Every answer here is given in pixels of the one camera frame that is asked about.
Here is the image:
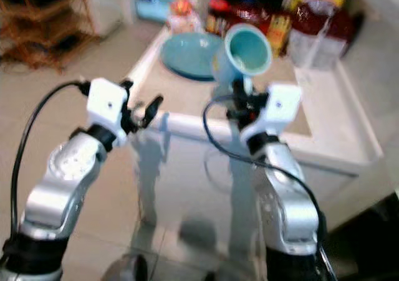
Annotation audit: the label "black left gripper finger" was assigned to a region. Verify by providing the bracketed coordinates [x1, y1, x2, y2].
[141, 94, 165, 129]

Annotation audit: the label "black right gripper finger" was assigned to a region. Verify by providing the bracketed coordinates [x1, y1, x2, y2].
[231, 75, 253, 98]

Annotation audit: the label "teal ceramic mug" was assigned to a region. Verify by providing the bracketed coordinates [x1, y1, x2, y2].
[211, 23, 273, 92]

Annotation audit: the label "teal ceramic plate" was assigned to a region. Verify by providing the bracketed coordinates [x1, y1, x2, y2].
[160, 32, 225, 82]

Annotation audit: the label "red yellow snack packets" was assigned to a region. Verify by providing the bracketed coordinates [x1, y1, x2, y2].
[203, 0, 292, 51]

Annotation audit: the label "orange snack packet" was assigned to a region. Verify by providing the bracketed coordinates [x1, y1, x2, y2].
[165, 0, 203, 36]

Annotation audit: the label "red clear plastic bag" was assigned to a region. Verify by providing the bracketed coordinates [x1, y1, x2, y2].
[287, 0, 356, 70]

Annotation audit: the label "blue glass door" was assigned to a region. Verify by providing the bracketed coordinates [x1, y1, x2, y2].
[134, 0, 178, 23]

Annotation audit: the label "black furniture piece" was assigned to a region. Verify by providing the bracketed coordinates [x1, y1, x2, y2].
[324, 194, 399, 281]

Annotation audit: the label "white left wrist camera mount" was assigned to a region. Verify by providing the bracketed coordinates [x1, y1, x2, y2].
[86, 78, 132, 138]

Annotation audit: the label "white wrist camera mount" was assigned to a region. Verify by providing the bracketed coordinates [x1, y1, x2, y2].
[86, 78, 132, 138]
[240, 83, 303, 141]

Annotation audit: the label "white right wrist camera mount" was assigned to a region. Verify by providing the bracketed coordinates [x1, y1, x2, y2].
[240, 83, 303, 141]

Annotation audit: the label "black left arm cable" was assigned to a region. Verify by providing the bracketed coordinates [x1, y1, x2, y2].
[9, 80, 91, 232]

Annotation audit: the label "brown wire rack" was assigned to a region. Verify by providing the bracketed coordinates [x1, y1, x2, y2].
[0, 0, 100, 70]

